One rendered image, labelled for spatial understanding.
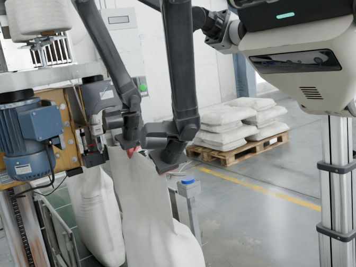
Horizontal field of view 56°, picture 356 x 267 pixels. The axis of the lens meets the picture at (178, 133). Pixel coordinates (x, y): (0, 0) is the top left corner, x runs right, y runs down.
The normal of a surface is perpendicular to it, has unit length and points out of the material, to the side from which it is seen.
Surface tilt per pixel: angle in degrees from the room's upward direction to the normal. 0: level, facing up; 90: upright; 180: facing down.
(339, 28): 40
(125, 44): 90
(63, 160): 90
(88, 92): 90
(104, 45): 103
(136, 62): 90
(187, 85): 124
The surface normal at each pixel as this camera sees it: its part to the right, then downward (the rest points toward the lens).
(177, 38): 0.18, 0.72
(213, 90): 0.55, 0.11
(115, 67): 0.42, 0.37
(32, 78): 0.92, -0.04
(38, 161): 0.72, 0.08
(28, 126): -0.53, 0.27
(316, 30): -0.64, -0.58
